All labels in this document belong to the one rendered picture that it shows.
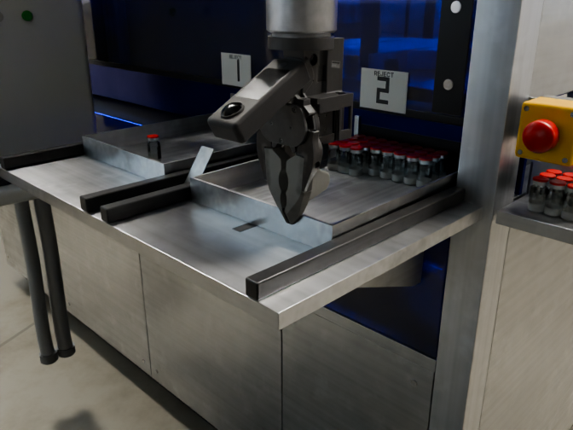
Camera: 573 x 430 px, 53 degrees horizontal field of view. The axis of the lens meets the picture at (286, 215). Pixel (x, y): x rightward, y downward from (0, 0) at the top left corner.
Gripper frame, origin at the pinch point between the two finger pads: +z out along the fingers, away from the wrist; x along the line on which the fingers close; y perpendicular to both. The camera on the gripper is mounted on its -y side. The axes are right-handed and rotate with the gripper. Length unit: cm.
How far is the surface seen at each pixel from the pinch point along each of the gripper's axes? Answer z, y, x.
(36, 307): 55, 4, 99
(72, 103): 0, 16, 88
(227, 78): -9, 28, 44
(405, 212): 1.4, 13.7, -7.4
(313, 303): 4.5, -7.2, -10.9
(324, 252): 1.5, -2.2, -7.9
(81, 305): 75, 28, 126
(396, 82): -12.2, 27.7, 4.7
